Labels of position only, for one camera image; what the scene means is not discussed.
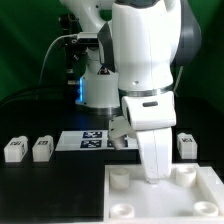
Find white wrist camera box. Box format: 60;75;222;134
107;90;177;150

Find white marker sheet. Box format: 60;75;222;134
54;129;140;152

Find black camera stand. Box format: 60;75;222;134
59;14;86;103

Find silver external camera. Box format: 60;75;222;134
77;32;98;47

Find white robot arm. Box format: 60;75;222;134
60;0;201;183

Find white square tabletop part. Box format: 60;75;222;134
103;164;224;224

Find black floor cables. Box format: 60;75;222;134
0;83;73;108

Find grey camera cable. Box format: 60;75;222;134
38;33;79;86

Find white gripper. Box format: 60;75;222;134
136;127;174;185

